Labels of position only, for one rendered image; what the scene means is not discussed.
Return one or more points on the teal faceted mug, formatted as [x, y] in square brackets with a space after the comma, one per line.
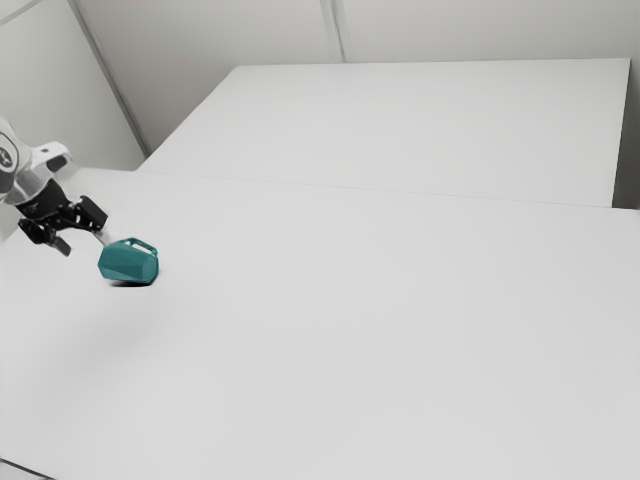
[128, 263]

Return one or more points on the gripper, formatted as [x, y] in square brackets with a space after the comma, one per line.
[44, 204]

